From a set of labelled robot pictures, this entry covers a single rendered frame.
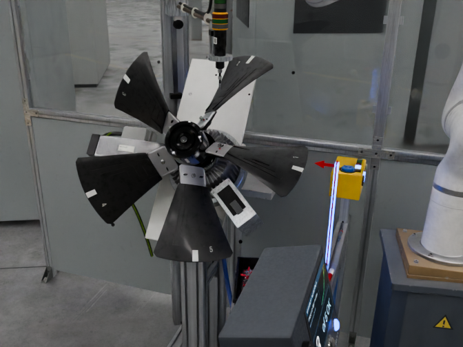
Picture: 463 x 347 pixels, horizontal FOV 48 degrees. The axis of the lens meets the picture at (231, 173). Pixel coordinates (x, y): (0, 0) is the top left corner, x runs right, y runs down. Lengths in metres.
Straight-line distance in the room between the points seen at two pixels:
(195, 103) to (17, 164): 1.93
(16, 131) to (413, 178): 2.39
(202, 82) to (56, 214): 1.36
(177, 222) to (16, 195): 2.33
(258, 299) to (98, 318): 2.07
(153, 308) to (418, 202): 1.45
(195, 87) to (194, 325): 0.89
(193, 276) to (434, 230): 0.85
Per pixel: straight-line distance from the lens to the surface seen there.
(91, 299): 2.98
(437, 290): 1.49
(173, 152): 1.53
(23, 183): 3.66
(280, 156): 1.54
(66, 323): 2.85
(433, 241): 1.54
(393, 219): 2.33
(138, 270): 2.86
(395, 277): 1.49
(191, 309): 2.00
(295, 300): 0.80
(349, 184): 1.74
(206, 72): 1.95
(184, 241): 1.48
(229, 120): 1.84
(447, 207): 1.50
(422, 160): 2.21
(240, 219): 1.57
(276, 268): 0.89
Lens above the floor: 1.72
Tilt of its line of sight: 23 degrees down
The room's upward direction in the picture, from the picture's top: 1 degrees clockwise
